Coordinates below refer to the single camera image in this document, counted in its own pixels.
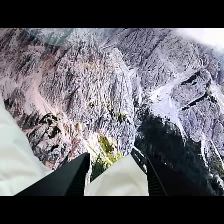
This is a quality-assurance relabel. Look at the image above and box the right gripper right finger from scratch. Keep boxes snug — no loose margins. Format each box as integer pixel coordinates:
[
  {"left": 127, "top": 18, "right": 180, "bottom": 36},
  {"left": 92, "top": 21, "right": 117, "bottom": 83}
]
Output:
[{"left": 130, "top": 147, "right": 204, "bottom": 197}]

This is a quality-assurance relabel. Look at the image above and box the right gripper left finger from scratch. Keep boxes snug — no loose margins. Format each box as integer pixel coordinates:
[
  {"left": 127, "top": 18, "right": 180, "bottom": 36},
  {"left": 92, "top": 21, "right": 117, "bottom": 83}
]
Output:
[{"left": 14, "top": 152, "right": 92, "bottom": 197}]

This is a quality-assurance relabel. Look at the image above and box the white garment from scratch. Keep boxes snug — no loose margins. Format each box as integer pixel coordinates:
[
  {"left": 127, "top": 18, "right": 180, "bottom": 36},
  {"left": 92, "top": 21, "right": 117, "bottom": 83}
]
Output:
[{"left": 0, "top": 95, "right": 150, "bottom": 197}]

